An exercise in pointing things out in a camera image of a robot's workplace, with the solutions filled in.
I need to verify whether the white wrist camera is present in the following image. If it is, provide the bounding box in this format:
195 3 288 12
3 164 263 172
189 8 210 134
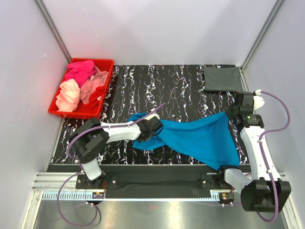
253 90 265 111
145 113 160 120

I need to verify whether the folded dark grey t shirt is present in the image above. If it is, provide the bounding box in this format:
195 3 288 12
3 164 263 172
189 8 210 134
204 67 243 92

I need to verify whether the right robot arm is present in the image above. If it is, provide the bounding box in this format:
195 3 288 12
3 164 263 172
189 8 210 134
216 90 291 214

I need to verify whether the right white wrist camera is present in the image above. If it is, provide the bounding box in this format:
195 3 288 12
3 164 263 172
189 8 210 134
253 90 265 111

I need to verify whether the red t shirt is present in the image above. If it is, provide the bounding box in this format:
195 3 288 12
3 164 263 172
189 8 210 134
75 87 105 114

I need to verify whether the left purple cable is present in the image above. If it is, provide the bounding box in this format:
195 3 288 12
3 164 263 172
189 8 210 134
56 103 166 226

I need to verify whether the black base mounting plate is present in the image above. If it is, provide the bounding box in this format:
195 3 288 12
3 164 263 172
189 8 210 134
76 165 232 199

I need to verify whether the blue t shirt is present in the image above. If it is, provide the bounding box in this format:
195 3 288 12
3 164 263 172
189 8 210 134
133 112 240 170

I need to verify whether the dusty pink t shirt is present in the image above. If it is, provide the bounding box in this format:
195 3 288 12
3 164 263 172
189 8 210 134
80 71 109 104

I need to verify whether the hot pink t shirt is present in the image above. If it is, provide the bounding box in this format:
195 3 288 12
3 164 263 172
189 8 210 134
64 60 97 88

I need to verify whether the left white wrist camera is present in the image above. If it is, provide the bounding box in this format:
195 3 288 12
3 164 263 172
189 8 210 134
145 113 160 120

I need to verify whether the peach t shirt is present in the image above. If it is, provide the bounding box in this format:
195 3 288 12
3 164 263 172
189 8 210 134
55 79 81 113

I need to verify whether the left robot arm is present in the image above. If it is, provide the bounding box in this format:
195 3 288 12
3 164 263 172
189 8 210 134
66 114 163 189

